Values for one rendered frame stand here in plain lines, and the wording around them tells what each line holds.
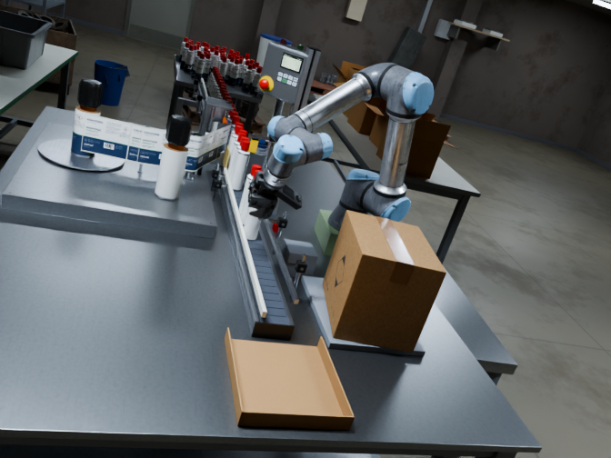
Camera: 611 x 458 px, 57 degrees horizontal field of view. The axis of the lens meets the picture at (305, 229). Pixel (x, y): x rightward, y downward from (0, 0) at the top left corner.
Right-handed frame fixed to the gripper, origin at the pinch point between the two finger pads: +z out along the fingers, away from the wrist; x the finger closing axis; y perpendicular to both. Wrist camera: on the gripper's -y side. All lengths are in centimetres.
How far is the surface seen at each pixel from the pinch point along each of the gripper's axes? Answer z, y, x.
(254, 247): 10.8, -0.2, 5.0
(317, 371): -13, -10, 55
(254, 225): 7.9, 0.5, -1.8
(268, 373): -14, 3, 57
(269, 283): -0.5, -1.7, 24.5
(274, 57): -12, -2, -65
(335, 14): 435, -284, -824
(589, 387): 113, -239, 4
